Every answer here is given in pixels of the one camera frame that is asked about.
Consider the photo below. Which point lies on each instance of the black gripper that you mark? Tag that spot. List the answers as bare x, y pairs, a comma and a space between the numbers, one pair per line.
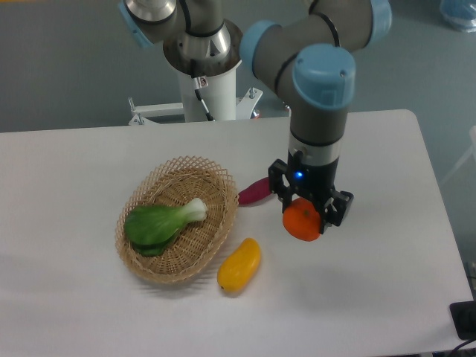
315, 184

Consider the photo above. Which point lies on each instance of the orange fruit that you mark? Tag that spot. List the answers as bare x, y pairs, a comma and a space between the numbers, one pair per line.
301, 220

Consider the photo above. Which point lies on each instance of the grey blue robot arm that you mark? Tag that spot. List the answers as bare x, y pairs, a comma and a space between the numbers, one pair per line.
309, 65

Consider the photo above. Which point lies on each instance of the purple sweet potato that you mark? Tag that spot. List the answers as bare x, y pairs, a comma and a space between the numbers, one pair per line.
255, 193

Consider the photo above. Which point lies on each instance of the yellow mango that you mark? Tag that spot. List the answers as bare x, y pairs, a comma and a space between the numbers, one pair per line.
238, 268

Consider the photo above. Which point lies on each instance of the woven bamboo basket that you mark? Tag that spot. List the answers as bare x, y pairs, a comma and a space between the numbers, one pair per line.
175, 183

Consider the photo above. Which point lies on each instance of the green bok choy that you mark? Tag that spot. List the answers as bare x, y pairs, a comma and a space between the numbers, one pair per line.
150, 229

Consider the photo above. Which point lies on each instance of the black device at table edge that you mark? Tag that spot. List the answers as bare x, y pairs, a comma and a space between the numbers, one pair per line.
463, 316

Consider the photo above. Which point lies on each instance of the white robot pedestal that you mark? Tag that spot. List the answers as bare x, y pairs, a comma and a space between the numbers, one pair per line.
206, 68

